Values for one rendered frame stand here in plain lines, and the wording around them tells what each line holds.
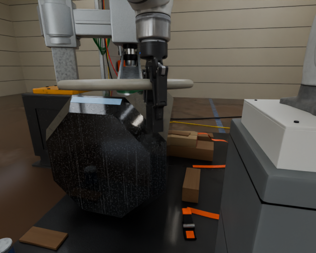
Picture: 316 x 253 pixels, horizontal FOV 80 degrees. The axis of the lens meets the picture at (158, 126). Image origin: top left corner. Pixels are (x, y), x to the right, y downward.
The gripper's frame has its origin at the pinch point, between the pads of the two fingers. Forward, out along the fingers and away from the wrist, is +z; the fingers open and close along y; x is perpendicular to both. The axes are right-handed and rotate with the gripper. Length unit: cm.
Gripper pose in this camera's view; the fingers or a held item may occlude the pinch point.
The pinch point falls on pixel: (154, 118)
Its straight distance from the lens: 53.9
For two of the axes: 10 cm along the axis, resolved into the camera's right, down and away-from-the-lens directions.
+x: -9.2, 0.9, -3.7
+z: 0.1, 9.7, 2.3
